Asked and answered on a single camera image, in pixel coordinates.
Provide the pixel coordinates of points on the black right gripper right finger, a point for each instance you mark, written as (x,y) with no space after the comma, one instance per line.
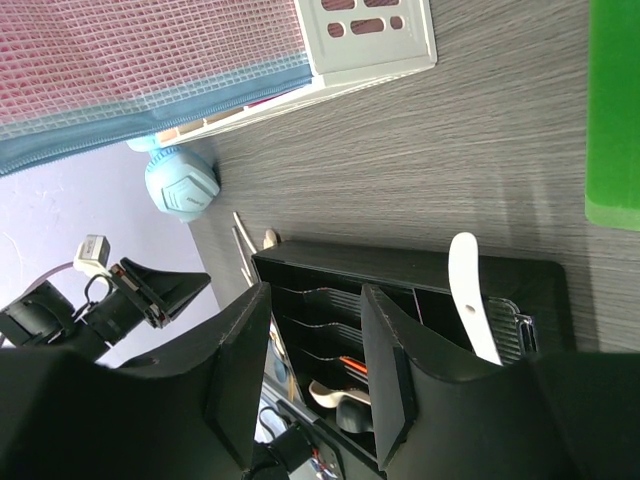
(440,412)

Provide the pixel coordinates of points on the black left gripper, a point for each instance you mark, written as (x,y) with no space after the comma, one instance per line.
(114,306)

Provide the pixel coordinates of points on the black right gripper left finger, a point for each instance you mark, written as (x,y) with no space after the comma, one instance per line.
(186,410)

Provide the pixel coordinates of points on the light blue headphones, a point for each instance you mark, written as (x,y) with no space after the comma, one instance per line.
(179,181)

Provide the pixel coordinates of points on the small white ceramic spoon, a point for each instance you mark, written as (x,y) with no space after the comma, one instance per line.
(330,398)

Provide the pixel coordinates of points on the black cutlery tray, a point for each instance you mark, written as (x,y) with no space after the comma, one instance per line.
(317,304)

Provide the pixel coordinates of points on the blue plastic spoon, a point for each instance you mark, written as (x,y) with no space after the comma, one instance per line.
(281,372)

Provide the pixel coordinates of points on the white thin plastic spoon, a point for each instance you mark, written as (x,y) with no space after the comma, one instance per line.
(243,232)

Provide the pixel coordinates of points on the black spoon in tray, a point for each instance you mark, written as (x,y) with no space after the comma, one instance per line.
(354,417)

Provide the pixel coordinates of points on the orange chopstick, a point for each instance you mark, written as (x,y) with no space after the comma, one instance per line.
(354,365)

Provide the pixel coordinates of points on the large white ceramic spoon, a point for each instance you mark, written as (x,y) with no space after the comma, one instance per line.
(464,283)

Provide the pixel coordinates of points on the green cutting mat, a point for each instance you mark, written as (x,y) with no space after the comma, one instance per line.
(612,127)

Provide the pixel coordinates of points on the mesh zipper pouch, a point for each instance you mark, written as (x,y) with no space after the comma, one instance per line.
(81,75)

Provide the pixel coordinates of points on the white file organizer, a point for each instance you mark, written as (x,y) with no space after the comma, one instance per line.
(350,46)

